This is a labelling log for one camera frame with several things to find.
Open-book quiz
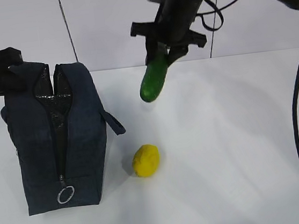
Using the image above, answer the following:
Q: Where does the green cucumber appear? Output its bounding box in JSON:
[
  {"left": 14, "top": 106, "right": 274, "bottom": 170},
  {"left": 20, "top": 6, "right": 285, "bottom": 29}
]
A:
[{"left": 140, "top": 50, "right": 169, "bottom": 103}]

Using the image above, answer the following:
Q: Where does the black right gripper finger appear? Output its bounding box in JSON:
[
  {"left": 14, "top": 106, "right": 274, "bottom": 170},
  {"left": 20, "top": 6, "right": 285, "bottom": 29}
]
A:
[
  {"left": 145, "top": 36, "right": 166, "bottom": 66},
  {"left": 163, "top": 45, "right": 189, "bottom": 68}
]

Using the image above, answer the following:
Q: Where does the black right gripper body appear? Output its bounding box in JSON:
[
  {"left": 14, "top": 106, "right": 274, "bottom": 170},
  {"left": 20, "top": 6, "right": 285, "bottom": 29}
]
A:
[{"left": 130, "top": 0, "right": 207, "bottom": 48}]

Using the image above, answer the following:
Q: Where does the dark navy fabric lunch bag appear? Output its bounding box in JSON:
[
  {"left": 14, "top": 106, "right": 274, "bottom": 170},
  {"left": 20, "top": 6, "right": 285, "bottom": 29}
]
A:
[{"left": 1, "top": 62, "right": 126, "bottom": 216}]

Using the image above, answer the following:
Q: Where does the yellow lemon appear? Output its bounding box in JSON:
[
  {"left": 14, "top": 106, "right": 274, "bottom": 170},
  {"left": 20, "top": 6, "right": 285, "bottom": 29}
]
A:
[{"left": 132, "top": 144, "right": 161, "bottom": 178}]

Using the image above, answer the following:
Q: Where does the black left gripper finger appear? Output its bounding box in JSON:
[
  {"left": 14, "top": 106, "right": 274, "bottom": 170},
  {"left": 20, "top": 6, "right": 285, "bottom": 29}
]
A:
[{"left": 0, "top": 63, "right": 28, "bottom": 93}]

